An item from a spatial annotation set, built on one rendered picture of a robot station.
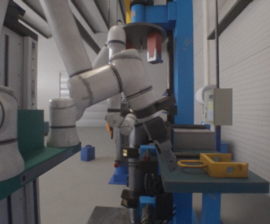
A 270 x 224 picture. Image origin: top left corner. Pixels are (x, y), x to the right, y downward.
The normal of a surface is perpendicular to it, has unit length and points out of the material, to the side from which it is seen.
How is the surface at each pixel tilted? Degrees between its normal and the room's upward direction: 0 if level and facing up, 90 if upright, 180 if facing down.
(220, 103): 90
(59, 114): 90
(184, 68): 90
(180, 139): 90
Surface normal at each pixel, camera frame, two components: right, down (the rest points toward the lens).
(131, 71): 0.35, 0.02
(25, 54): -0.07, 0.01
